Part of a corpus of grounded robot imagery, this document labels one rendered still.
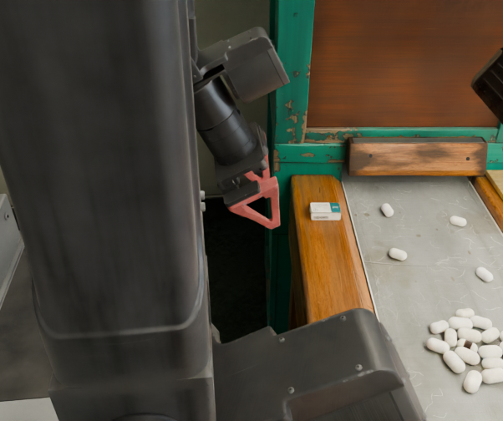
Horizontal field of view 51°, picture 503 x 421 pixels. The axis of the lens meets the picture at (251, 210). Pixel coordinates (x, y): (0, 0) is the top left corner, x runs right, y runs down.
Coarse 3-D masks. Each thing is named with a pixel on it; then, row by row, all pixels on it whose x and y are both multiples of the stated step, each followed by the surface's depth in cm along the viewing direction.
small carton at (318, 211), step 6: (312, 204) 107; (318, 204) 107; (324, 204) 107; (330, 204) 107; (336, 204) 107; (312, 210) 105; (318, 210) 105; (324, 210) 105; (330, 210) 105; (336, 210) 105; (312, 216) 105; (318, 216) 105; (324, 216) 105; (330, 216) 105; (336, 216) 105
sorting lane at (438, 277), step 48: (384, 192) 118; (432, 192) 118; (384, 240) 105; (432, 240) 105; (480, 240) 105; (384, 288) 94; (432, 288) 94; (480, 288) 94; (432, 336) 85; (432, 384) 78; (480, 384) 78
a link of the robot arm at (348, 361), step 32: (320, 320) 25; (352, 320) 24; (224, 352) 26; (256, 352) 25; (288, 352) 24; (320, 352) 23; (352, 352) 23; (384, 352) 23; (224, 384) 24; (256, 384) 24; (288, 384) 23; (320, 384) 22; (352, 384) 22; (384, 384) 22; (128, 416) 19; (160, 416) 20; (224, 416) 23; (256, 416) 22; (288, 416) 22; (320, 416) 23; (352, 416) 23; (384, 416) 23; (416, 416) 23
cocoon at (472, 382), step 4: (472, 372) 77; (476, 372) 77; (468, 376) 77; (472, 376) 76; (476, 376) 76; (480, 376) 77; (468, 380) 76; (472, 380) 76; (476, 380) 76; (480, 380) 76; (464, 384) 76; (468, 384) 76; (472, 384) 75; (476, 384) 76; (468, 388) 76; (472, 388) 75; (476, 388) 75; (468, 392) 76; (472, 392) 76
